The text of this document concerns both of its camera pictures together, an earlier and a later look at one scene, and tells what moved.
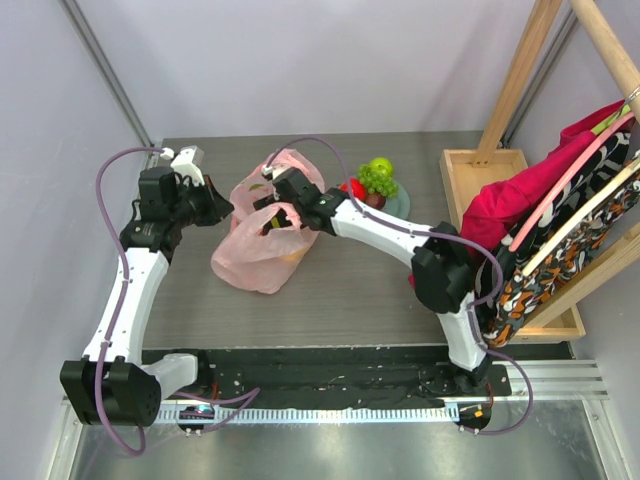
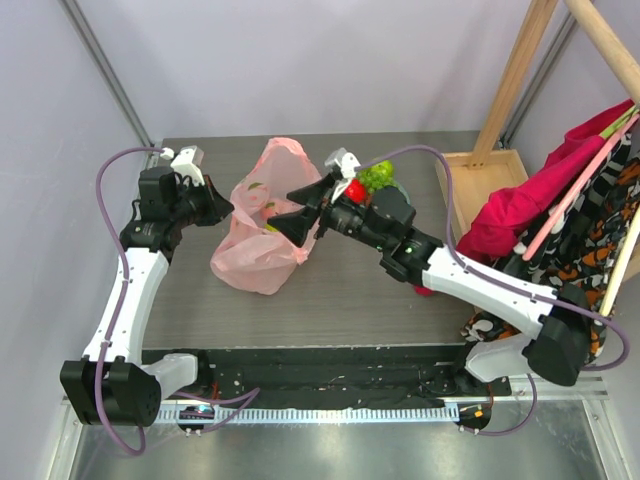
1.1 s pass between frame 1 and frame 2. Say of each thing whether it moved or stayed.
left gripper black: stayed
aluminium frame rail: stayed
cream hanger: moved
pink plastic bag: stayed
